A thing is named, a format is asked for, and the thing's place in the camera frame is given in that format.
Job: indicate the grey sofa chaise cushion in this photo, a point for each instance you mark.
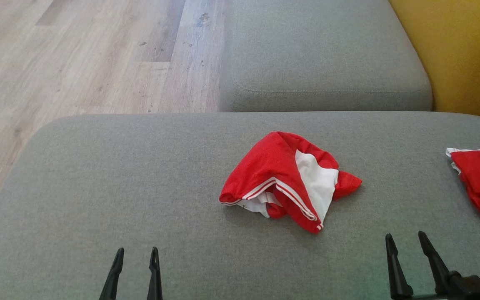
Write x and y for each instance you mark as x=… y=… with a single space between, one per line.
x=319 y=50

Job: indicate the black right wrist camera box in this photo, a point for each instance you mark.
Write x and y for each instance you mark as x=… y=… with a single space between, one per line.
x=471 y=287

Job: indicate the red white number 23 garment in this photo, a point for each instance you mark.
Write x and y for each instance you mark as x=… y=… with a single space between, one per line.
x=265 y=166

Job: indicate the grey sofa seat cushion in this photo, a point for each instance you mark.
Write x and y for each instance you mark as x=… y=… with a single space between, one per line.
x=98 y=187

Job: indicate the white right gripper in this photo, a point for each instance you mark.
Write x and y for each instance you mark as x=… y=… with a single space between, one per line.
x=425 y=297

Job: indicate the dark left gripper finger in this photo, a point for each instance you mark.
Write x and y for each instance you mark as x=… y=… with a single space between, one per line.
x=113 y=279
x=155 y=279

